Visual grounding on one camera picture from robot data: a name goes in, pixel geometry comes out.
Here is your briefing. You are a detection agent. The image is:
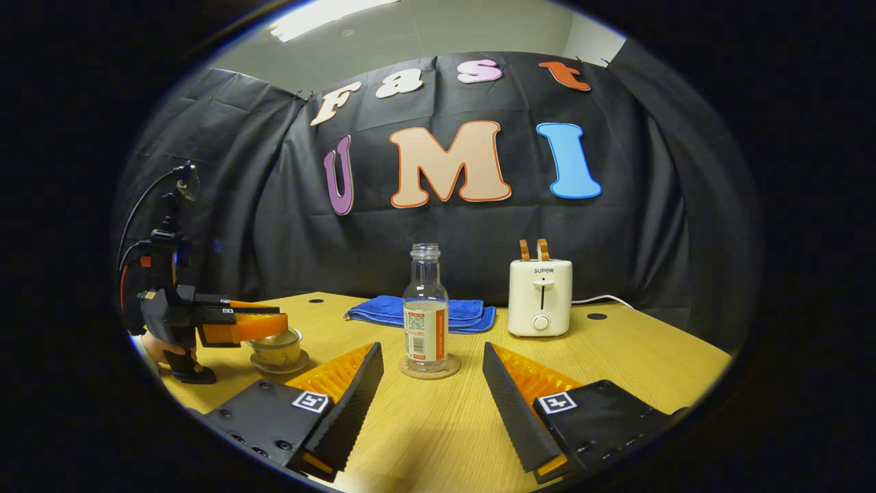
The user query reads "clear water bottle orange label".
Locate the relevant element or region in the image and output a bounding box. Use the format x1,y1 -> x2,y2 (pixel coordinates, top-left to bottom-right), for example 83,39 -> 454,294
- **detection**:
402,242 -> 450,372

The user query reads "round cork coaster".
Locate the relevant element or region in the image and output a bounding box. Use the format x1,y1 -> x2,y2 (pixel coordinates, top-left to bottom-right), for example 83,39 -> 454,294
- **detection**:
398,352 -> 463,381

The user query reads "black backdrop cloth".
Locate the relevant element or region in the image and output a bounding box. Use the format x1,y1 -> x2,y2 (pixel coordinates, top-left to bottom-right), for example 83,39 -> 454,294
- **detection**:
113,40 -> 762,346

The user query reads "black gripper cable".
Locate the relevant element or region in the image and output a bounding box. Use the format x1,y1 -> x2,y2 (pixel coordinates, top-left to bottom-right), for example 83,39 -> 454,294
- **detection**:
117,162 -> 196,275

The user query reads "white power cable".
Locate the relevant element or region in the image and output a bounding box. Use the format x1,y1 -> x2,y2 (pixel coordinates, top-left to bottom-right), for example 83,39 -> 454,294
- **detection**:
571,294 -> 639,311

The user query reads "white toaster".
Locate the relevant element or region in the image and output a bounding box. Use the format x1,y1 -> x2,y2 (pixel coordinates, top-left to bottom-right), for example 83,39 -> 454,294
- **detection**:
506,258 -> 574,339

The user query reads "red gripper cable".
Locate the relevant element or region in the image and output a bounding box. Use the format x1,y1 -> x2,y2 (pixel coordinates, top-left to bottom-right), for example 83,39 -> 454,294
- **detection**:
120,264 -> 138,316

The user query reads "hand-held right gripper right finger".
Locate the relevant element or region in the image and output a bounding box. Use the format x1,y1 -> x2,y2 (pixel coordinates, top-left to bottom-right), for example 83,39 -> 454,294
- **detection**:
481,341 -> 691,485

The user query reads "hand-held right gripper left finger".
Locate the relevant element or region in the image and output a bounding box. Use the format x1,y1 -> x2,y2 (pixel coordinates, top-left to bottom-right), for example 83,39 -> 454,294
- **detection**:
202,341 -> 385,482

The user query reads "folded blue cloth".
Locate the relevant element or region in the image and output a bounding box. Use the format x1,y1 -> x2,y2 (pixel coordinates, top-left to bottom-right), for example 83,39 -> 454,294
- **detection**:
343,295 -> 498,336

